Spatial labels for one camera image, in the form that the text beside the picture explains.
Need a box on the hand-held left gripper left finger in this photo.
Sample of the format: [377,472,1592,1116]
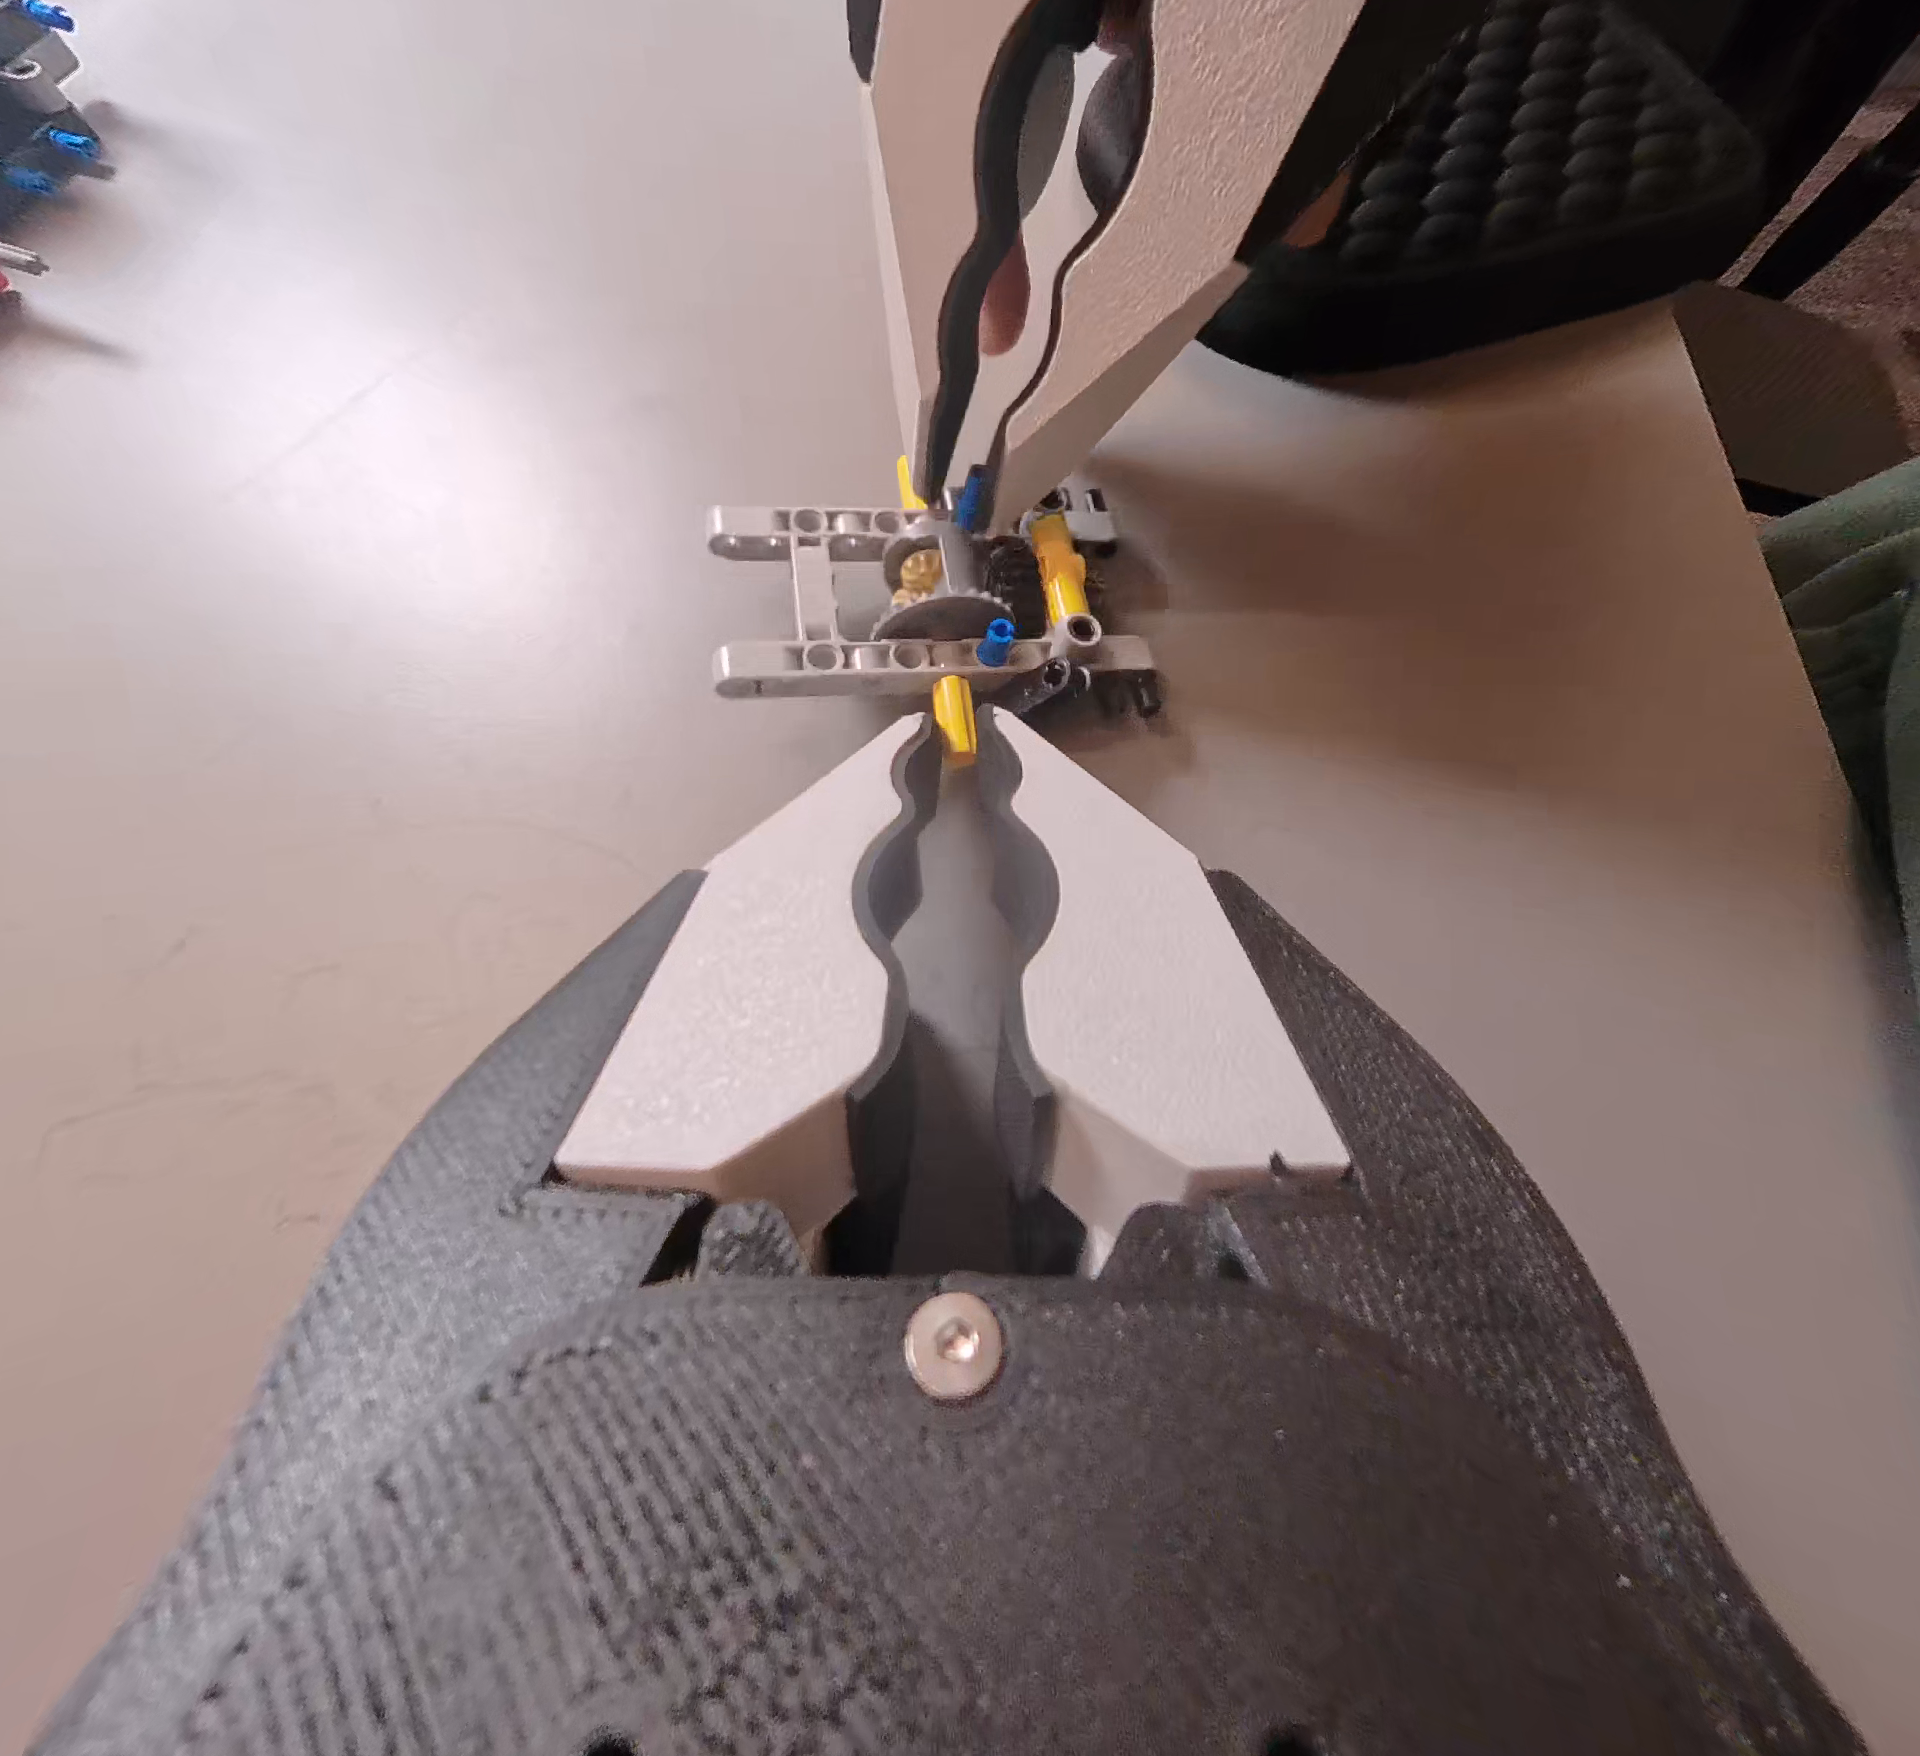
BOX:
[553,714,933,1226]

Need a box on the grey lego frame assembly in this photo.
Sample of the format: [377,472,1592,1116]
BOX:
[709,473,1165,720]

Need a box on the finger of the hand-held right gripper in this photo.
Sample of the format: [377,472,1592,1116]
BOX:
[861,0,1092,498]
[995,0,1442,509]

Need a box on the person's right hand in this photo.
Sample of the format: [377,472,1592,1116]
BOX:
[982,0,1191,354]

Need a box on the person's green sweatshirt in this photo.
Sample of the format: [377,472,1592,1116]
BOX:
[1763,458,1920,977]

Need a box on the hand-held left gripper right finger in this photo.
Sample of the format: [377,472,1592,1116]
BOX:
[982,709,1351,1226]

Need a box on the lego car chassis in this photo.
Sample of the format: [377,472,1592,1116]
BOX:
[0,0,120,303]

